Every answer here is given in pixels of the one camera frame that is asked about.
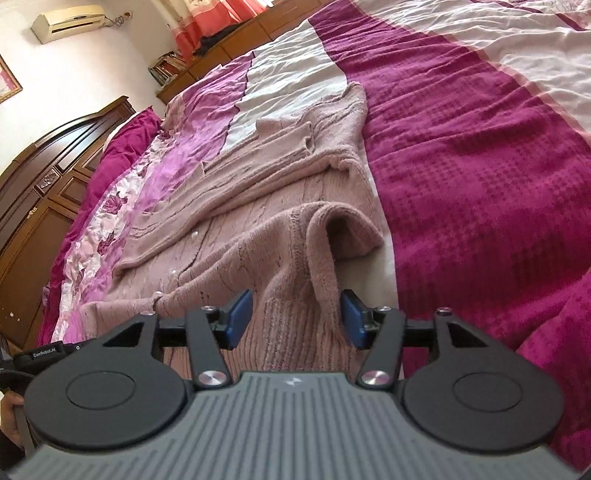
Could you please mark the wooden window cabinet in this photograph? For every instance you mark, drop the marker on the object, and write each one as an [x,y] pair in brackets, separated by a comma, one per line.
[221,50]

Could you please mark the framed wall picture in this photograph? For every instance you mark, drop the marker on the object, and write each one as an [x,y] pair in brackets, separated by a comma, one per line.
[7,83]

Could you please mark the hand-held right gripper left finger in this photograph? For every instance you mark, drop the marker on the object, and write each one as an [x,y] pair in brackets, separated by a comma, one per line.
[240,318]

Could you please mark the red curtain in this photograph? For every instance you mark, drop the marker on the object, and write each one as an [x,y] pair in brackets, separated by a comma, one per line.
[212,27]

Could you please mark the pink floral bedspread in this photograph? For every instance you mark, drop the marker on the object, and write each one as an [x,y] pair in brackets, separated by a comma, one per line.
[461,184]

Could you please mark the pink knit sweater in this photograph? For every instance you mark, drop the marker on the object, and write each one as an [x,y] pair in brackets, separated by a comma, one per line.
[277,194]

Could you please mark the pale pink pillow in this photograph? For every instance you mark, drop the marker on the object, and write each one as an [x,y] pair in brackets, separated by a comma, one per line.
[178,110]

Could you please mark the beige air conditioner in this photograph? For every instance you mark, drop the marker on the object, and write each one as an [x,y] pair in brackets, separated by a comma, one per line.
[69,23]

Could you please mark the wooden headboard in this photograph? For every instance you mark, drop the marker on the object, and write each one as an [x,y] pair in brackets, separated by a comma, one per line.
[41,194]

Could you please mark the person's left hand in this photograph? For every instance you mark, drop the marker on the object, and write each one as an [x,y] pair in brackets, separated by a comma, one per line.
[10,424]

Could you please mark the magenta pillow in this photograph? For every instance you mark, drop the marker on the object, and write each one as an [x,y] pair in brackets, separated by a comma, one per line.
[124,143]

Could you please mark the stack of books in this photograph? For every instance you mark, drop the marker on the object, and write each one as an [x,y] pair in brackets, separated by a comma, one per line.
[168,67]

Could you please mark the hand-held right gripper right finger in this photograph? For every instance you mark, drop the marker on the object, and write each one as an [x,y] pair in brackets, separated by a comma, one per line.
[353,318]

